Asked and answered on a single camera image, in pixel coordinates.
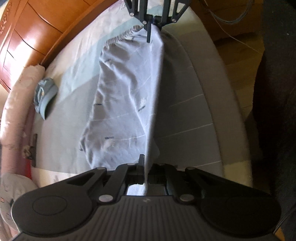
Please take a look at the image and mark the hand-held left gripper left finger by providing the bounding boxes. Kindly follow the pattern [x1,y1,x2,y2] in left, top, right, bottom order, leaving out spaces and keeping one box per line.
[67,154,145,204]

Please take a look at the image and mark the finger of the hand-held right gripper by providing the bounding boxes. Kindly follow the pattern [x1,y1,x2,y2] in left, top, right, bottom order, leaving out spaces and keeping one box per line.
[124,0,153,43]
[152,0,191,27]

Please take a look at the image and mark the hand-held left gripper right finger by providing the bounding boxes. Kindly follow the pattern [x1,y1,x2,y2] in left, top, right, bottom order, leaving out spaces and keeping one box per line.
[149,164,223,205]

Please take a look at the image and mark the grey pants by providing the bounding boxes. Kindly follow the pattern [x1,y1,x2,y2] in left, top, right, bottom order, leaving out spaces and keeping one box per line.
[79,24,223,197]

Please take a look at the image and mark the black hair clip with flower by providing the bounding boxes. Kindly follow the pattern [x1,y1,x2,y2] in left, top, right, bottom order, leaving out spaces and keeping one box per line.
[23,134,38,167]

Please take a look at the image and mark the wooden bed headboard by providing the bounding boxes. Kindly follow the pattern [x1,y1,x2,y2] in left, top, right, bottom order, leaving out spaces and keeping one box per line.
[0,0,125,91]

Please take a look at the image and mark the blue cap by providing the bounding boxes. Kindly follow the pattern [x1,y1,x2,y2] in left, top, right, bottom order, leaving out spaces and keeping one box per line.
[33,77,58,120]

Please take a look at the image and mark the person's black clothing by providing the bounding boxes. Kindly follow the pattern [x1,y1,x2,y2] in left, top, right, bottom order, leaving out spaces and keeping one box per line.
[250,0,296,241]

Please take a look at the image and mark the pink floral folded quilt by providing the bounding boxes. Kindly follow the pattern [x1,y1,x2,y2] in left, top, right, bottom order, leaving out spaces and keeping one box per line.
[0,65,45,234]

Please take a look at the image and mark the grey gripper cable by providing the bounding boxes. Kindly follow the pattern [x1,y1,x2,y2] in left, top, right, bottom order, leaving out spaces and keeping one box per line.
[199,0,264,54]

